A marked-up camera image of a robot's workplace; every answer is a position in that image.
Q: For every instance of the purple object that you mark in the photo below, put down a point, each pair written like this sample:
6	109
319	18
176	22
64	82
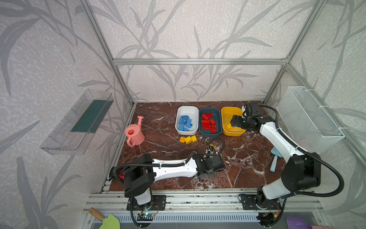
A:
297	223

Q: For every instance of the clear plastic wall shelf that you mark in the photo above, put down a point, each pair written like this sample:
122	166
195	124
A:
76	130

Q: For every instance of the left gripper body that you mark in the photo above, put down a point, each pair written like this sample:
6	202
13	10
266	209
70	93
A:
211	173

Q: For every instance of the light blue toy shovel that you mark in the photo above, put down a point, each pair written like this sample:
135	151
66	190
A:
277	155

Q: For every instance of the white wire mesh basket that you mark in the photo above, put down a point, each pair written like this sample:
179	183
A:
307	122

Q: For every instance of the small red lego brick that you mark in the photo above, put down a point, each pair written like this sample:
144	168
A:
212	122

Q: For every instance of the white rectangular container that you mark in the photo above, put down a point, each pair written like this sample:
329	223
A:
193	113

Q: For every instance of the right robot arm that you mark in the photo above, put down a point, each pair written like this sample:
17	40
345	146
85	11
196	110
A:
303	169

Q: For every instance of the teal rectangular container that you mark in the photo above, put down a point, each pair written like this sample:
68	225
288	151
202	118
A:
216	117

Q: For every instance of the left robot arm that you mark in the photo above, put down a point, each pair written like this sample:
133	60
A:
138	176

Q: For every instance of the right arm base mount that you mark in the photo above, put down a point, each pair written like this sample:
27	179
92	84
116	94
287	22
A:
258	202

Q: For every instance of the yellow rectangular container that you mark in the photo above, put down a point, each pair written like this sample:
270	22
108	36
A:
227	114

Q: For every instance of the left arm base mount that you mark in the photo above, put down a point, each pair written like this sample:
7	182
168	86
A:
149	202

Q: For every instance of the pink watering can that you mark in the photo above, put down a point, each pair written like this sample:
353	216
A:
134	133

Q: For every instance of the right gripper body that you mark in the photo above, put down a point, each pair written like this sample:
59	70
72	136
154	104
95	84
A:
242	122

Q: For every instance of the green trowel wooden handle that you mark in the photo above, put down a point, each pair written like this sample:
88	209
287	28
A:
109	222

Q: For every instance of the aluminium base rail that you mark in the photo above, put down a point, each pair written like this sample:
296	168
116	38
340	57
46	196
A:
199	200

